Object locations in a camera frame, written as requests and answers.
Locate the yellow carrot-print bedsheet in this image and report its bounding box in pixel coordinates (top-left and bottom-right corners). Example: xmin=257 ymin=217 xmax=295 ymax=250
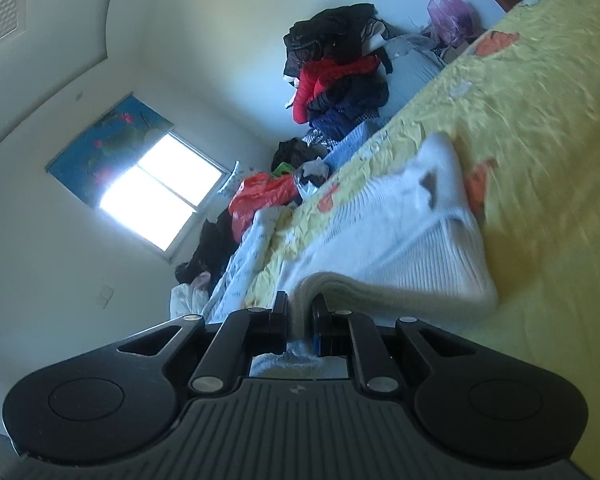
xmin=240 ymin=0 xmax=600 ymax=480

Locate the red puffer jacket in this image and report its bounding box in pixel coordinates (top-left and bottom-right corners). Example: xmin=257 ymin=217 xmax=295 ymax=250
xmin=292 ymin=55 xmax=381 ymax=125

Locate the red plastic bag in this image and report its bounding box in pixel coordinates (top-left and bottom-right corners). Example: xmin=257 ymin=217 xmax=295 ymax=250
xmin=228 ymin=172 xmax=301 ymax=241

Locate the white knit sweater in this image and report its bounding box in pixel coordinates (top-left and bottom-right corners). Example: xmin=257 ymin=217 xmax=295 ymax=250
xmin=250 ymin=132 xmax=500 ymax=378

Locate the white crumpled cloth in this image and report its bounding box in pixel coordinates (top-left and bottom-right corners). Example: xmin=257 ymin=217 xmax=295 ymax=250
xmin=170 ymin=272 xmax=213 ymax=318

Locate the blue printed window blind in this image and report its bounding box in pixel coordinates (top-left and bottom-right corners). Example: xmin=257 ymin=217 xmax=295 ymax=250
xmin=47 ymin=92 xmax=173 ymax=206

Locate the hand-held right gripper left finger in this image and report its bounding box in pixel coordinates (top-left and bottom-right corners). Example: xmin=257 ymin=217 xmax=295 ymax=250
xmin=115 ymin=290 xmax=290 ymax=395

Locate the navy jacket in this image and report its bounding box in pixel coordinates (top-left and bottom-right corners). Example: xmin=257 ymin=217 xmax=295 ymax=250
xmin=307 ymin=75 xmax=391 ymax=141

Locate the white printed quilt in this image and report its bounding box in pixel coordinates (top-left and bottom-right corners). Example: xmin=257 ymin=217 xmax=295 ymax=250
xmin=202 ymin=207 xmax=281 ymax=323

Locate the window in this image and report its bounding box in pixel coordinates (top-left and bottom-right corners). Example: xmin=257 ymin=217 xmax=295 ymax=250
xmin=97 ymin=132 xmax=231 ymax=256

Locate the pink plastic bag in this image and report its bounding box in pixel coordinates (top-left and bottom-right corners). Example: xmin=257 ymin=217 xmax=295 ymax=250
xmin=426 ymin=0 xmax=476 ymax=46

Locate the black garment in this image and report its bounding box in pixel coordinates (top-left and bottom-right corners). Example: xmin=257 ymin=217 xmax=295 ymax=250
xmin=282 ymin=3 xmax=378 ymax=81

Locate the white plastic bag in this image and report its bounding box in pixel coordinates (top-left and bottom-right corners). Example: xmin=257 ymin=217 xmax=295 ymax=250
xmin=294 ymin=160 xmax=331 ymax=196

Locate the grey garment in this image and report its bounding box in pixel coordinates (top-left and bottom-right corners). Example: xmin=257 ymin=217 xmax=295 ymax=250
xmin=380 ymin=34 xmax=446 ymax=106

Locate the black clothes heap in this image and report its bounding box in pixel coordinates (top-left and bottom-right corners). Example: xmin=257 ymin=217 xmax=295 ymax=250
xmin=175 ymin=210 xmax=241 ymax=286

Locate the dark crumpled garment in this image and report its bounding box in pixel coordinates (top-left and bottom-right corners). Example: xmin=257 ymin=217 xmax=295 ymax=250
xmin=271 ymin=137 xmax=328 ymax=173

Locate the spotted white cloth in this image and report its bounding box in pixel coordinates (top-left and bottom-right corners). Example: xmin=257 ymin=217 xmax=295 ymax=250
xmin=220 ymin=160 xmax=243 ymax=193

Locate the light blue knit cloth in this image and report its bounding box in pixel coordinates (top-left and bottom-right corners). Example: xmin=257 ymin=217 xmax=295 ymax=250
xmin=325 ymin=120 xmax=381 ymax=171

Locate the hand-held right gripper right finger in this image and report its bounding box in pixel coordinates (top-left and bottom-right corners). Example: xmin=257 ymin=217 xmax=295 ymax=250
xmin=310 ymin=294 xmax=481 ymax=395

